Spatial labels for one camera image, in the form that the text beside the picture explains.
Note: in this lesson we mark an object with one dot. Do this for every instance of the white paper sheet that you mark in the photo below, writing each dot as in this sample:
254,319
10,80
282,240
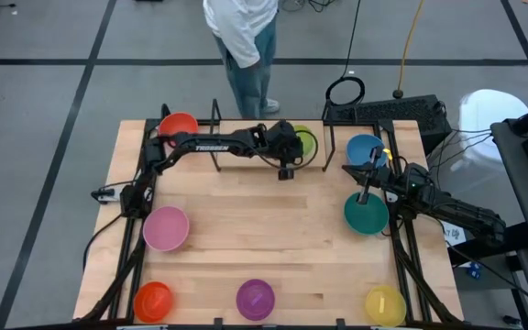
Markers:
456,236

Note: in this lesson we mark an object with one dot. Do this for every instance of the white power adapter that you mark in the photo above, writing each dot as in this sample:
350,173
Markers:
106,196

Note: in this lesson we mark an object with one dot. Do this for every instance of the person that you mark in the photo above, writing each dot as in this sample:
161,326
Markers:
241,27

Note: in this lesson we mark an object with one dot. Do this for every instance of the small purple translucent bowl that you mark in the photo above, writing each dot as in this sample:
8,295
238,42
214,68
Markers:
255,300

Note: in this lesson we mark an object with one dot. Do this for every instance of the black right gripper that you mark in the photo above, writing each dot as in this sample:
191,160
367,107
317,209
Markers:
387,181

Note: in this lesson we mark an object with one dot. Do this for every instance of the small orange translucent bowl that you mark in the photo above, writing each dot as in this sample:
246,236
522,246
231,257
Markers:
153,302

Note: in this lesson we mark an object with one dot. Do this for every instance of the large teal bowl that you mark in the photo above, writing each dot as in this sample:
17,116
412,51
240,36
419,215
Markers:
367,220

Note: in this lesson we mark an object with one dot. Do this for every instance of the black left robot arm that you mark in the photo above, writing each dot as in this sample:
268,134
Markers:
209,146

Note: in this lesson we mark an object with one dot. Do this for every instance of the small blue box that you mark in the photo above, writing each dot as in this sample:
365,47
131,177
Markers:
474,271

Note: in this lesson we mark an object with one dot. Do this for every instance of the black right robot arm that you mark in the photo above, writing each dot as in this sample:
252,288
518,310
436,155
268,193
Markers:
456,211

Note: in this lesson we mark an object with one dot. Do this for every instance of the black metal rig frame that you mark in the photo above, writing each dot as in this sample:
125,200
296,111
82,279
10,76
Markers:
150,126

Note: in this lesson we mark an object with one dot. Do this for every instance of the small yellow translucent bowl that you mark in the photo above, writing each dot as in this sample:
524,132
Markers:
385,306

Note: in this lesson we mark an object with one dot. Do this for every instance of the large blue bowl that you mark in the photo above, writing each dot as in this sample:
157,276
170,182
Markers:
358,149

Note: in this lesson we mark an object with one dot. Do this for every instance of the large coral red bowl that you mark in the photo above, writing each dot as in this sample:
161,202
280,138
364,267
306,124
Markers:
179,123

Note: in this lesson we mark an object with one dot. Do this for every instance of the small green translucent bowl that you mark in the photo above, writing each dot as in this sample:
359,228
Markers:
307,139

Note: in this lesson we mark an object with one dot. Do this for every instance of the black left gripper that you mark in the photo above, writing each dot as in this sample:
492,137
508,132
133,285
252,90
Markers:
282,144

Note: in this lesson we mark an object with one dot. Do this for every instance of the large pink bowl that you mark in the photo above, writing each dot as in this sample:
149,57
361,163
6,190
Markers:
165,229

